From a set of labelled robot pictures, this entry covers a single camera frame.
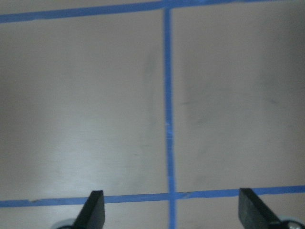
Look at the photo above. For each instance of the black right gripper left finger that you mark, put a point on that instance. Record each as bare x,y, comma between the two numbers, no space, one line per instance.
92,214

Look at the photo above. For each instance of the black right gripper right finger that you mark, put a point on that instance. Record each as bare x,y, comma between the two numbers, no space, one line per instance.
253,213

